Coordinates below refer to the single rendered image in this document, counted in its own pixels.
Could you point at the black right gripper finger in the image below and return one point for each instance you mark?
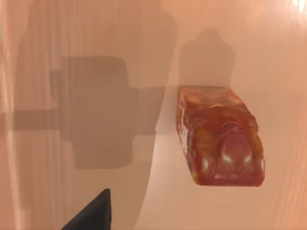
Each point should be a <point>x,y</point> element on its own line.
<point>96,213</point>

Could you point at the red orange rectangular block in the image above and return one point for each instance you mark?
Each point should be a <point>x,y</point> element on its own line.
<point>216,136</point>

